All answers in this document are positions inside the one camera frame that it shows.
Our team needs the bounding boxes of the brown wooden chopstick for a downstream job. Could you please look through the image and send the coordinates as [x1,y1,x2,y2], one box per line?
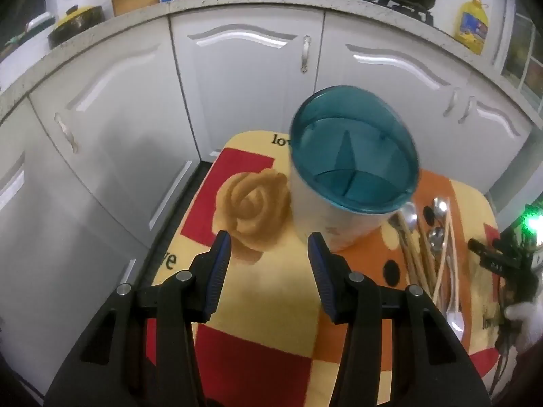
[396,214,425,285]

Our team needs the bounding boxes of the cream chopstick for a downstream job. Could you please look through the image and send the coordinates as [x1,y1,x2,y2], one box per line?
[449,216,463,302]
[432,198,452,302]

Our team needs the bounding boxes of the yellow oil bottle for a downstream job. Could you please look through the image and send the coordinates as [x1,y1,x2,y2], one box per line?
[455,0,489,55]

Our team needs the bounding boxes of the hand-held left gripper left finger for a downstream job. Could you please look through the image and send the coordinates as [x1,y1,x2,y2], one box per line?
[44,230,233,407]

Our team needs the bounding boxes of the gold fork with wooden handle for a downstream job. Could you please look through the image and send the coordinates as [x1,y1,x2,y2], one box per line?
[405,220,433,293]

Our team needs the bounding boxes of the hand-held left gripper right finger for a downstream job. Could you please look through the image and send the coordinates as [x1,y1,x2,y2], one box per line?
[307,232,493,407]

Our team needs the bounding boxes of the colourful printed table mat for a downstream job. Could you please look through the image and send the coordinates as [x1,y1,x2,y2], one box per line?
[146,129,503,407]

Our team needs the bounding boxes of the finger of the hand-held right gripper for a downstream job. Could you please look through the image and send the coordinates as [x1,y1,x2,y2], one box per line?
[468,238,510,272]

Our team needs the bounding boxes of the black pot with yellow lid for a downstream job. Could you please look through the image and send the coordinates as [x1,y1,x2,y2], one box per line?
[46,5,106,49]

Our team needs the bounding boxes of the person's right hand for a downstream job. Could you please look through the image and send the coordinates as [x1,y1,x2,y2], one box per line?
[504,301,543,354]

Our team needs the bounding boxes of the white glass door cabinet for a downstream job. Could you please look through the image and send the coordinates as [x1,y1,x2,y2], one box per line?
[492,0,543,111]

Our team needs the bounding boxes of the floral cup with teal insert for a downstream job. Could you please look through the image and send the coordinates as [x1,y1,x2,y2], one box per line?
[288,86,422,252]

